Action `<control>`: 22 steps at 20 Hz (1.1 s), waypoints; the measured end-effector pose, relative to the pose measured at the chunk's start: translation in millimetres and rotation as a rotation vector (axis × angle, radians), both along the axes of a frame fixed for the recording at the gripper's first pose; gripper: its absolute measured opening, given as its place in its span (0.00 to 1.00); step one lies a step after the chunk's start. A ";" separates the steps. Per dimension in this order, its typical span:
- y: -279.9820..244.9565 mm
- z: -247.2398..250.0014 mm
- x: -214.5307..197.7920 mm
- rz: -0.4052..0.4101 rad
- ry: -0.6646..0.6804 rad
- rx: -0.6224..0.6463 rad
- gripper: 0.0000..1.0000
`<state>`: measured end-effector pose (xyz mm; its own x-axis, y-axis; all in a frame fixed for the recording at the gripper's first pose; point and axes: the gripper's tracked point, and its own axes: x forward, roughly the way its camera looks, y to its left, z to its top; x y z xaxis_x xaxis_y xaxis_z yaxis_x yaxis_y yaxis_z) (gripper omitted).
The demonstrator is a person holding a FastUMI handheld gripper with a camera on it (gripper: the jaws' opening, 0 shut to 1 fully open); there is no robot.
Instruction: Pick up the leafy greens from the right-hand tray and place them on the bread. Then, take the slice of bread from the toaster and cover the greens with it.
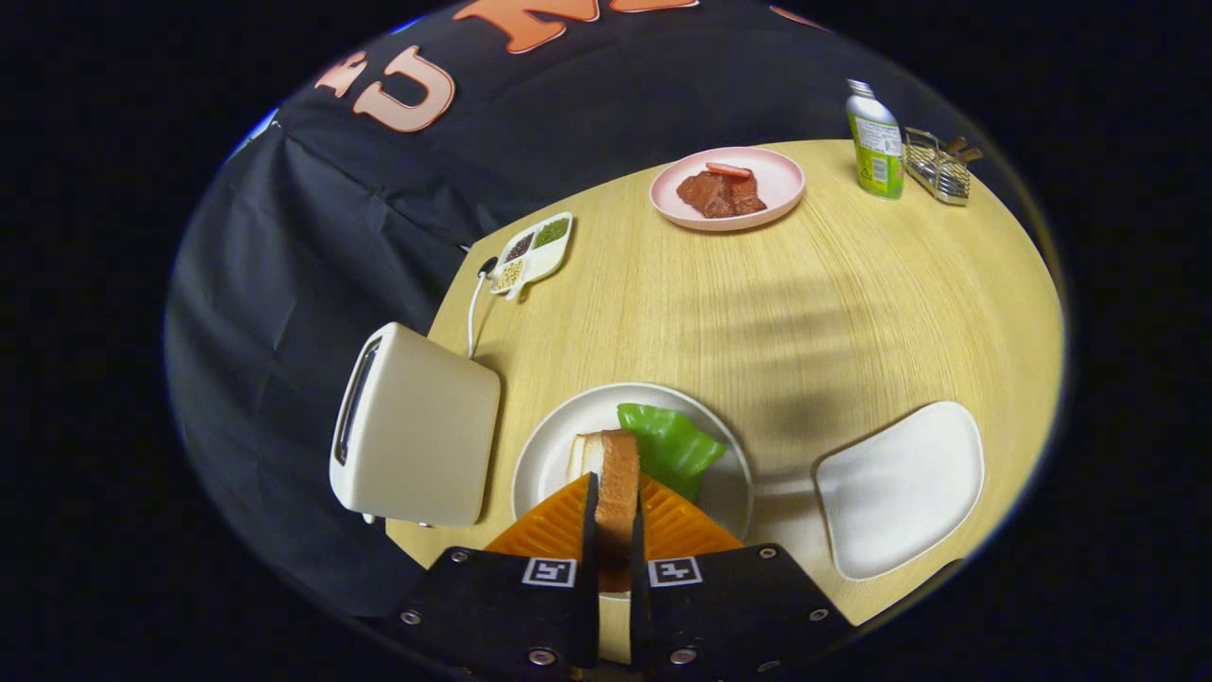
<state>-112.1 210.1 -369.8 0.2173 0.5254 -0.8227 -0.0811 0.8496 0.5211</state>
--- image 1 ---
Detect small wire basket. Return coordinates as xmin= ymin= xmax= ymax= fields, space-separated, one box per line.
xmin=902 ymin=128 xmax=972 ymax=206

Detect green label metal bottle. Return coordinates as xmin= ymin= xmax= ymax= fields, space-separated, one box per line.
xmin=846 ymin=79 xmax=906 ymax=200

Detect white toaster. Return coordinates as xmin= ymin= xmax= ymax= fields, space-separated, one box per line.
xmin=329 ymin=322 xmax=502 ymax=529

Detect pink round plate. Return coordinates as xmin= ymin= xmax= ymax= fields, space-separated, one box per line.
xmin=650 ymin=147 xmax=806 ymax=232

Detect divided white condiment dish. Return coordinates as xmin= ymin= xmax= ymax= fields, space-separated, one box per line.
xmin=488 ymin=212 xmax=575 ymax=302

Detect square white plate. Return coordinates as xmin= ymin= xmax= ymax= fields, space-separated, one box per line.
xmin=815 ymin=401 xmax=986 ymax=582

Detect toasted bread slice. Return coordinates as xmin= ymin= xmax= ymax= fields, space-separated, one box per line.
xmin=566 ymin=429 xmax=642 ymax=593

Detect round white plate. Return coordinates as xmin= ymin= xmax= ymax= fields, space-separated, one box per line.
xmin=511 ymin=382 xmax=756 ymax=601

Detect brown meat slices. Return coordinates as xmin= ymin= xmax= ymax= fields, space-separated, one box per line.
xmin=676 ymin=169 xmax=768 ymax=220

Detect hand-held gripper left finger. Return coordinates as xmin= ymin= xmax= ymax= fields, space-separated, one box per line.
xmin=383 ymin=472 xmax=602 ymax=678

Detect green lettuce leaf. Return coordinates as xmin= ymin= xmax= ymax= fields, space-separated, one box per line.
xmin=617 ymin=403 xmax=728 ymax=503

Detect white toaster cable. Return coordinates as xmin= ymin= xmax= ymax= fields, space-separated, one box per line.
xmin=467 ymin=258 xmax=498 ymax=359

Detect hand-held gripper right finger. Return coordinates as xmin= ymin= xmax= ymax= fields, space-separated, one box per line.
xmin=630 ymin=474 xmax=858 ymax=678

